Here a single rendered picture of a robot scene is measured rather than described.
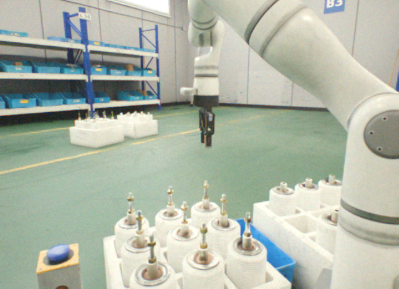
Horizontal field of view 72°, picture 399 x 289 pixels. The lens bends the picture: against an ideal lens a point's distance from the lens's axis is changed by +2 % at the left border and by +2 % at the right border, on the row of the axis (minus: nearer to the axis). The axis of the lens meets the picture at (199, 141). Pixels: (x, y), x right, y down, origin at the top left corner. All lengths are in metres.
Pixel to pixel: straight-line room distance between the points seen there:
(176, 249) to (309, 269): 0.41
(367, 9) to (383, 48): 0.85
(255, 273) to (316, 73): 0.47
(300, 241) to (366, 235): 0.52
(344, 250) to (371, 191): 0.10
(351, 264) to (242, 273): 0.31
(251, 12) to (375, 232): 0.34
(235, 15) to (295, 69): 0.12
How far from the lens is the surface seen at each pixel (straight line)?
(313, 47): 0.42
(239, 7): 0.44
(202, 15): 0.68
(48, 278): 0.62
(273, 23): 0.42
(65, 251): 0.62
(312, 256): 0.92
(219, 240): 0.79
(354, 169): 0.41
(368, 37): 6.82
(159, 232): 0.86
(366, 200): 0.42
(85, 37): 5.63
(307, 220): 1.09
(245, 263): 0.70
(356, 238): 0.45
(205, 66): 0.78
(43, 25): 6.16
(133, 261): 0.71
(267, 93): 7.32
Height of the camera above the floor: 0.65
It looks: 12 degrees down
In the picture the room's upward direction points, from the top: straight up
